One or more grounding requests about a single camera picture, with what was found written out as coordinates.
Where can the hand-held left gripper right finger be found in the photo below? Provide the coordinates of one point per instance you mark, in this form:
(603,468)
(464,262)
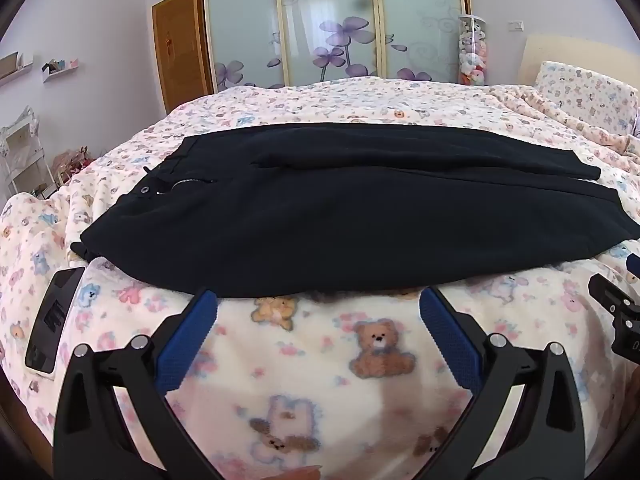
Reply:
(450,342)

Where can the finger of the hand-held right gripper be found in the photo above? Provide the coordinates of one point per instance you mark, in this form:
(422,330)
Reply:
(635,264)
(607,292)

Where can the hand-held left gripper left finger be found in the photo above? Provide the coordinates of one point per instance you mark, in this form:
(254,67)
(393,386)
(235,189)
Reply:
(187,345)

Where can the black pants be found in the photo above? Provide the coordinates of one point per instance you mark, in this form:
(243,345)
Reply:
(325,220)

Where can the person's left hand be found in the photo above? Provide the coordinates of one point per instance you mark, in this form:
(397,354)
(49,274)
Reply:
(300,474)

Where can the teddy bear printed blanket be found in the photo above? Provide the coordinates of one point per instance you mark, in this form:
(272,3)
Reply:
(300,360)

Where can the black smartphone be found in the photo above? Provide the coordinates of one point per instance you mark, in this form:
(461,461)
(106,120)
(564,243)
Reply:
(52,320)

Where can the teddy bear printed pillow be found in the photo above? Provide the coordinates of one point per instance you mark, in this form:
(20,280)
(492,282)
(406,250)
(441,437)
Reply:
(585,90)

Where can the red and beige floor clutter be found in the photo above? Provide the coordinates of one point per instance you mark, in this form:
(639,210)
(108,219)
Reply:
(75,162)

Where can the cream headboard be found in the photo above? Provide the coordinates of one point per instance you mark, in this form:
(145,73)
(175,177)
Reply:
(550,52)

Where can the clear tube of plush toys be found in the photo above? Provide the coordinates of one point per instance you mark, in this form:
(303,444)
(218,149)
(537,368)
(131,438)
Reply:
(472,55)

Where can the wooden door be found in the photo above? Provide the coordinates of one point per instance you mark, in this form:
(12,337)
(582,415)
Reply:
(175,50)

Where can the wardrobe with floral glass doors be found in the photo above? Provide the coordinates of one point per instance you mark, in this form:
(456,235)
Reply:
(325,10)

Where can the white wall switch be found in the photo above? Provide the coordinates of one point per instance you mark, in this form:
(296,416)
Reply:
(515,25)

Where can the white wall shelf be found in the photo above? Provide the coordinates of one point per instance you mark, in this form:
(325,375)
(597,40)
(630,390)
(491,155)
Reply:
(15,66)
(59,71)

